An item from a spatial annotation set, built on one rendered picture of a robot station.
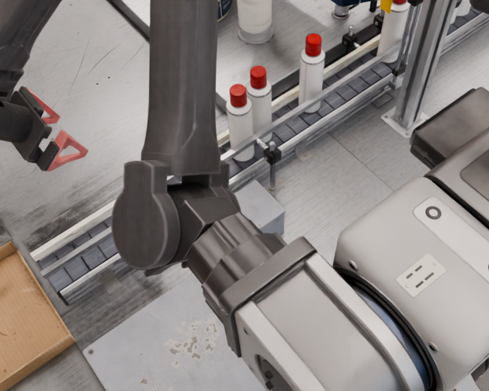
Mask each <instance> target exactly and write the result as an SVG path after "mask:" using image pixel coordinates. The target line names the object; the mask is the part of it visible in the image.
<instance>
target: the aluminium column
mask: <svg viewBox="0 0 489 391"><path fill-rule="evenodd" d="M456 3H457V0H424V1H423V3H422V7H421V12H420V16H419V19H418V24H417V28H416V30H415V34H414V39H413V43H412V46H411V52H410V55H409V58H408V61H407V67H406V70H405V73H404V79H403V82H402V85H401V90H400V94H399V97H398V100H397V106H396V109H395V112H394V119H395V120H396V121H398V122H399V123H400V124H401V125H402V126H404V127H405V128H406V129H407V128H408V127H410V126H411V125H413V124H414V123H416V122H417V121H419V120H420V117H421V113H422V110H423V108H424V105H425V100H426V98H427V95H428V91H429V88H430V85H431V83H432V79H433V76H434V73H435V69H436V66H437V63H438V61H439V56H440V54H441V51H442V47H443V44H444V42H445V38H446V34H447V32H448V29H449V24H450V22H451V19H452V17H453V13H454V10H455V7H456Z"/></svg>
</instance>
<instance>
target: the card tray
mask: <svg viewBox="0 0 489 391"><path fill-rule="evenodd" d="M75 342H76V341H75V339H74V338H73V336H72V335H71V333H70V331H69V329H68V328H67V327H66V325H65V324H64V321H63V320H62V319H61V317H60V315H59V314H58V312H57V311H56V309H55V308H54V306H53V304H52V302H51V301H50V300H49V298H48V297H47V294H46V293H45V292H44V290H43V288H42V287H41V285H40V284H39V282H38V281H37V279H36V277H35V275H34V274H33V273H32V271H31V270H30V268H29V266H28V264H27V263H26V261H25V260H24V258H23V256H22V255H21V254H20V252H19V250H18V249H17V247H16V246H15V245H14V244H13V242H11V241H10V242H8V243H7V244H4V245H3V246H1V247H0V391H6V390H7V389H9V388H11V387H12V386H14V385H15V384H16V383H18V382H19V381H21V380H22V379H24V378H25V377H27V376H28V375H29V374H31V373H32V372H34V371H35V370H37V369H38V368H39V367H40V366H42V365H44V364H45V363H47V362H48V361H50V360H51V359H52V358H54V357H55V356H57V355H58V354H60V353H61V352H62V351H64V350H65V349H67V348H68V347H70V346H71V345H73V344H74V343H75Z"/></svg>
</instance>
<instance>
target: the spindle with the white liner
mask: <svg viewBox="0 0 489 391"><path fill-rule="evenodd" d="M237 2H238V26H239V30H238V35H239V37H240V38H241V39H242V40H243V41H244V42H246V43H250V44H260V43H264V42H266V41H268V40H269V39H270V38H271V37H272V34H273V28H272V0H237Z"/></svg>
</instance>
